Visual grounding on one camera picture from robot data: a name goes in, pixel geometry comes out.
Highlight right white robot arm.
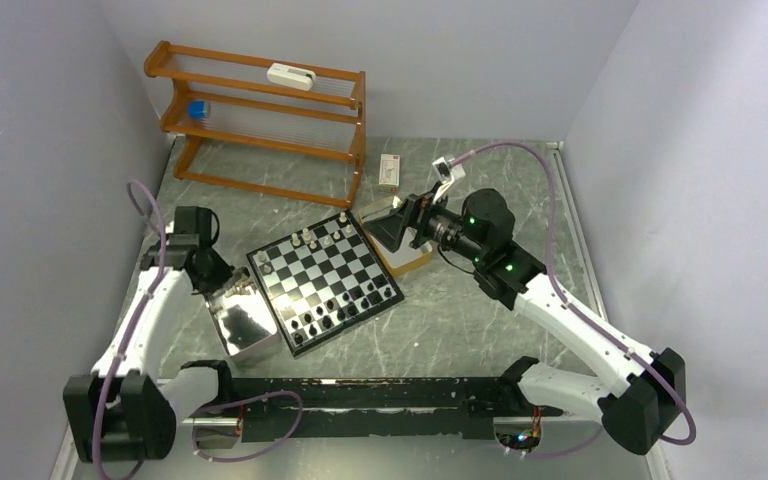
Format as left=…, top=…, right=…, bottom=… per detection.
left=364, top=188, right=686, bottom=455

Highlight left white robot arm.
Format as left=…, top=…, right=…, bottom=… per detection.
left=62, top=206, right=237, bottom=463

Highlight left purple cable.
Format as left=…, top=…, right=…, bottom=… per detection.
left=91, top=180, right=172, bottom=480

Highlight wooden three-tier rack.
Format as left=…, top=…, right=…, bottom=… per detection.
left=143, top=40, right=367, bottom=208

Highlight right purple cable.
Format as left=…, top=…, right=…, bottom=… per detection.
left=450, top=140, right=698, bottom=460

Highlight white device on rack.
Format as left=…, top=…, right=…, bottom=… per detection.
left=266, top=63, right=317, bottom=91

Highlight small white red box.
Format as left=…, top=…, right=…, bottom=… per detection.
left=378, top=154, right=401, bottom=191

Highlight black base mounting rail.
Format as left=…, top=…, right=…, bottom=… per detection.
left=185, top=357, right=564, bottom=444

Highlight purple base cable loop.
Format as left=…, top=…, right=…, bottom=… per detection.
left=190, top=390, right=304, bottom=464

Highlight blue cap on rack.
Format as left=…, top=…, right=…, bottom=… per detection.
left=186, top=100, right=211, bottom=120

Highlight silver tin with white pieces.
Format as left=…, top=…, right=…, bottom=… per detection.
left=205, top=267, right=281, bottom=362

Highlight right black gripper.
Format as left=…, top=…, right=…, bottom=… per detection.
left=362, top=180, right=486, bottom=264

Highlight black white chess board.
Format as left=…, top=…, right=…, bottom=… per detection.
left=246, top=210, right=405, bottom=357

